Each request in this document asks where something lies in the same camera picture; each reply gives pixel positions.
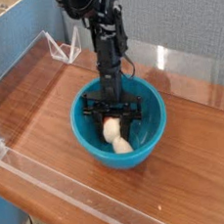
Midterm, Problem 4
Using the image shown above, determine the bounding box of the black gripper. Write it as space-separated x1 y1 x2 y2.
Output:
81 63 142 143

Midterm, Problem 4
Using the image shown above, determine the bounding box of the white toy mushroom brown cap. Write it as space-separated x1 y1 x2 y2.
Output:
103 117 133 154

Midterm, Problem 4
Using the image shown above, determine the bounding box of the blue plastic bowl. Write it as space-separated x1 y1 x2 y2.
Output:
70 76 167 169

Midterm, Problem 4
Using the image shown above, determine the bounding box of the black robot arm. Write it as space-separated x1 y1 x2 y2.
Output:
56 0 142 139

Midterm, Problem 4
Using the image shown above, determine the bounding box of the clear acrylic back barrier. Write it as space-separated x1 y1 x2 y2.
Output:
75 22 224 133

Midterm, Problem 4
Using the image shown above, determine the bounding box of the clear acrylic barrier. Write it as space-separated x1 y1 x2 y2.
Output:
75 22 224 133
0 138 166 224
0 30 45 80

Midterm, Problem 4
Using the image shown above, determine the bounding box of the clear acrylic front barrier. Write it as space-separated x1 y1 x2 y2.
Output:
0 138 166 224

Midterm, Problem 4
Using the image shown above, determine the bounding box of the clear acrylic left barrier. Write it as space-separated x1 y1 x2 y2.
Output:
0 30 45 80

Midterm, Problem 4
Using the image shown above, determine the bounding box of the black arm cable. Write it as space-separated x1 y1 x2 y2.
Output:
118 52 138 80

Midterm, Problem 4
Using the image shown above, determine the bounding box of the clear acrylic corner bracket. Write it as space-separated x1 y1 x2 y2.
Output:
45 27 81 64

